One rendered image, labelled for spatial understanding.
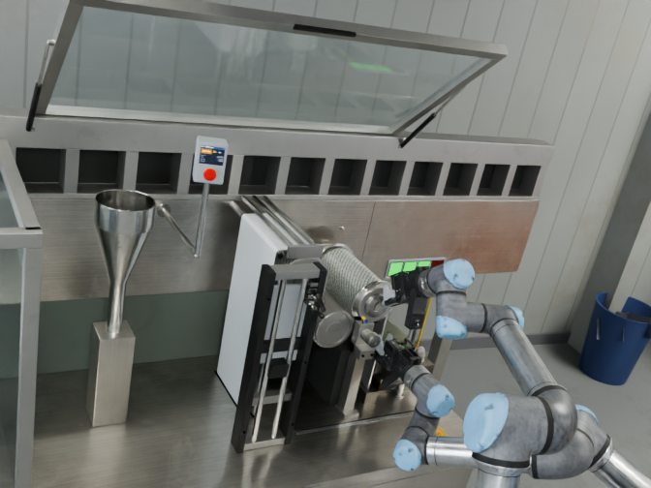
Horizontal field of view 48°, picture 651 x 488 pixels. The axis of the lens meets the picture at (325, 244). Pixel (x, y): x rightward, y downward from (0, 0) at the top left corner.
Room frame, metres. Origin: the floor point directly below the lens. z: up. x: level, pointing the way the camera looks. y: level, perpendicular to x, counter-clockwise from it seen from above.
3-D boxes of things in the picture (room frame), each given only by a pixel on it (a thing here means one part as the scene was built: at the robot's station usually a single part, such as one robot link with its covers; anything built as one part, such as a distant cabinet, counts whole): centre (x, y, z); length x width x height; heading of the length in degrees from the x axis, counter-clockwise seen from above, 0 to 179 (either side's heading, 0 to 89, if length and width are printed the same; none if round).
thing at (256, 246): (1.88, 0.19, 1.17); 0.34 x 0.05 x 0.54; 33
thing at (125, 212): (1.63, 0.49, 1.50); 0.14 x 0.14 x 0.06
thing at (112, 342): (1.63, 0.49, 1.18); 0.14 x 0.14 x 0.57
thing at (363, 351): (1.87, -0.17, 1.05); 0.06 x 0.05 x 0.31; 33
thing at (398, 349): (1.86, -0.29, 1.12); 0.12 x 0.08 x 0.09; 32
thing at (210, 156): (1.65, 0.31, 1.66); 0.07 x 0.07 x 0.10; 17
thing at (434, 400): (1.73, -0.37, 1.11); 0.11 x 0.08 x 0.09; 32
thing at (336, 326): (1.96, -0.01, 1.17); 0.26 x 0.12 x 0.12; 33
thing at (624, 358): (4.16, -1.91, 0.26); 0.44 x 0.40 x 0.51; 30
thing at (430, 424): (1.71, -0.37, 1.01); 0.11 x 0.08 x 0.11; 161
